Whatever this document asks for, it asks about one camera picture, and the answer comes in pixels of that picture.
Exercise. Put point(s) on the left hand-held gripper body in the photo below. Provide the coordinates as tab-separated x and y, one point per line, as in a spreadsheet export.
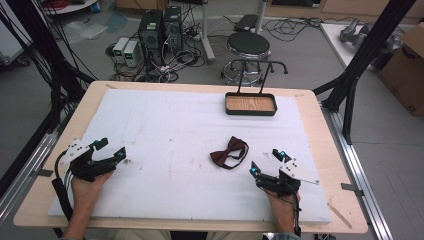
83	165

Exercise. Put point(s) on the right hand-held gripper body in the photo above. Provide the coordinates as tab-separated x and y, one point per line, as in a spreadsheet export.
286	181

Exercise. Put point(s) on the dark red bow tie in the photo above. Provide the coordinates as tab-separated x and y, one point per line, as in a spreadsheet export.
226	156

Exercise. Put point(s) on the black tray stand wooden base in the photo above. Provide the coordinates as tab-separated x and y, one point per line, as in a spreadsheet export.
250	104

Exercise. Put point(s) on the person's right hand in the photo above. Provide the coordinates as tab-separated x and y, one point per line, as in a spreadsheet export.
283	208

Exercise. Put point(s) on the person's left hand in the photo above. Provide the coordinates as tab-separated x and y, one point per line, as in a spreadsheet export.
85	193

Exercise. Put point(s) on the white foam mat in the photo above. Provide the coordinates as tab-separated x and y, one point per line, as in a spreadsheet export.
173	160

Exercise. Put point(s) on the thin wooden stick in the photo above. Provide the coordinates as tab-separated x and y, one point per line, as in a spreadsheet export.
340	215

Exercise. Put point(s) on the white bench power supply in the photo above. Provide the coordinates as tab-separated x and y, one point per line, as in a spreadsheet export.
131	53
120	49

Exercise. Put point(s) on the clear plastic sheet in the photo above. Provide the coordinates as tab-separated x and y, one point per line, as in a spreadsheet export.
85	30

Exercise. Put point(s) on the black round stool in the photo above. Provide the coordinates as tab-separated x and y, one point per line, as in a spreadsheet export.
248	45

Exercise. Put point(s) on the black computer tower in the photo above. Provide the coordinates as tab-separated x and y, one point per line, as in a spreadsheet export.
173	28
151	33

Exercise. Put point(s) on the black flat device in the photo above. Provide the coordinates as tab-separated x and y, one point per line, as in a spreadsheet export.
246	22

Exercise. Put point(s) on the white table leg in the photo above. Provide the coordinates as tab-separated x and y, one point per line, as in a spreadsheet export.
207	36
261	16

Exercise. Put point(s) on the white round table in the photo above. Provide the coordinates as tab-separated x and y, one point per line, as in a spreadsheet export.
71	6

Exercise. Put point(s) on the brown cardboard box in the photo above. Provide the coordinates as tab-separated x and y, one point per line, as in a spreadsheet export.
405	70

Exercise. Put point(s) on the grey metal bracket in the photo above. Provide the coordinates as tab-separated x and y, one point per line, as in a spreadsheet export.
351	188
43	172

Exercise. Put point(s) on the aluminium rail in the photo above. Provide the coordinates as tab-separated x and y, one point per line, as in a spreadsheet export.
23	170
356	173

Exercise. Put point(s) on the black metal frame stand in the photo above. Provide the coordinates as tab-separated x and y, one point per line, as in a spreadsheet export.
43	50
360	63

